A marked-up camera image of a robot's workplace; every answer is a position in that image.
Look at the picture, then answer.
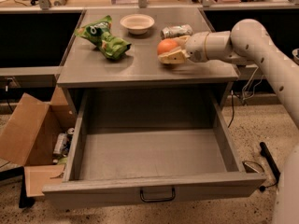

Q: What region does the bottle inside cardboard box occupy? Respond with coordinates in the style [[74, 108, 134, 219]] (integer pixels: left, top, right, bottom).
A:
[[53, 128, 75, 155]]

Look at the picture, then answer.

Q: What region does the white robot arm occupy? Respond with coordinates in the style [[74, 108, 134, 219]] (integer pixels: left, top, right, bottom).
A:
[[157, 19, 299, 224]]

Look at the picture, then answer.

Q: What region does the grey cabinet counter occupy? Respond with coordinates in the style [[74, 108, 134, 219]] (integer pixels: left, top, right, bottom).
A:
[[58, 7, 238, 89]]

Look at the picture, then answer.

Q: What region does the orange fruit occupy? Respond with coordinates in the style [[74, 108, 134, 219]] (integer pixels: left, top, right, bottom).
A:
[[157, 38, 178, 55]]

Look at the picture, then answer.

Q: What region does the black floor stand leg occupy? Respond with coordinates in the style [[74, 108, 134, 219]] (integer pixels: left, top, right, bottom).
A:
[[260, 142, 280, 182]]

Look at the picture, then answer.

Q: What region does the white paper bowl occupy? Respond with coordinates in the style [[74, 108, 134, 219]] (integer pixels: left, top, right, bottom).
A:
[[121, 14, 155, 35]]

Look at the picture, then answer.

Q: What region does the brown cardboard box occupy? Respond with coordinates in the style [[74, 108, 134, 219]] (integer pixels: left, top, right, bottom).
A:
[[0, 87, 76, 197]]

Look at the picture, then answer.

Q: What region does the open grey top drawer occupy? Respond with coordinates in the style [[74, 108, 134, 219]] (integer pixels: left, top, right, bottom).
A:
[[43, 87, 265, 209]]

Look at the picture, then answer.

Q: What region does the black drawer handle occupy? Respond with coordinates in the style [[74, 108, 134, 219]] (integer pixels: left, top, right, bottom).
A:
[[139, 188, 176, 203]]

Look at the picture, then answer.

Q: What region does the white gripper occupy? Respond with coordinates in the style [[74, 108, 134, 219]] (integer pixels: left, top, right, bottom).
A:
[[158, 32, 208, 64]]

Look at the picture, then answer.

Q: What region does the crushed silver can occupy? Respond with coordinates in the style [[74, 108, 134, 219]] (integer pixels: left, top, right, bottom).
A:
[[161, 24, 192, 39]]

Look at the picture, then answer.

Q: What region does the green chip bag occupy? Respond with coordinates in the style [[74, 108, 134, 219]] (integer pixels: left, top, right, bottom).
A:
[[75, 15, 131, 61]]

